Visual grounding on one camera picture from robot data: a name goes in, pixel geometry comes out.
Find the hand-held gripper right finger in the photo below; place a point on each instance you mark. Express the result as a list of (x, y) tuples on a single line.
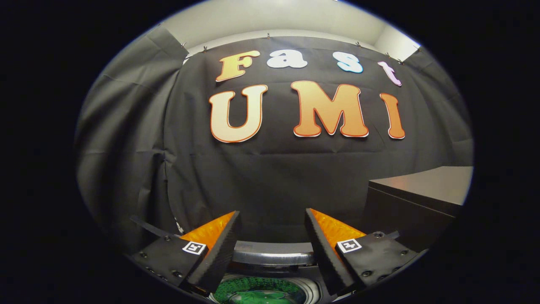
[(327, 257)]

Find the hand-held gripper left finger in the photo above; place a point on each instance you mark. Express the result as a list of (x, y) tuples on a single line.
[(219, 257)]

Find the grey washing machine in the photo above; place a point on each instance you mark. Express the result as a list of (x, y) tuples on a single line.
[(274, 252)]

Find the green polo shirt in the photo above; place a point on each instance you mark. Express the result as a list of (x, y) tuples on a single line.
[(261, 299)]

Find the row of cloth clips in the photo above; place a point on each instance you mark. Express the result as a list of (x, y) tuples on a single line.
[(204, 49)]

